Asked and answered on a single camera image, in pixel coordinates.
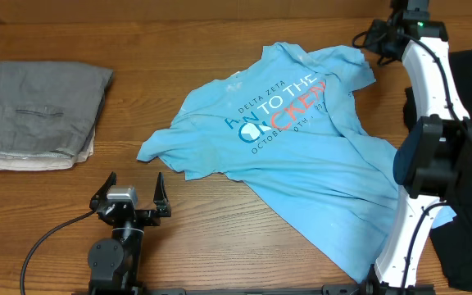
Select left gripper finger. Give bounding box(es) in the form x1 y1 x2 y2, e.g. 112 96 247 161
89 172 117 210
153 172 170 211

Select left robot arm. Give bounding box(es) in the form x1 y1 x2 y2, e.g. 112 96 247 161
88 172 171 294

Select folded grey trousers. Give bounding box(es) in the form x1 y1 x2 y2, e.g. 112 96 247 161
0 61 113 157

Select light blue printed t-shirt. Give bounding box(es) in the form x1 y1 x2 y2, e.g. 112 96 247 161
136 41 457 284

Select folded beige cloth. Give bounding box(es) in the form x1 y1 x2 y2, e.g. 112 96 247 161
0 129 95 171

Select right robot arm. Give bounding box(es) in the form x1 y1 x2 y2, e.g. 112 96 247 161
358 0 472 294

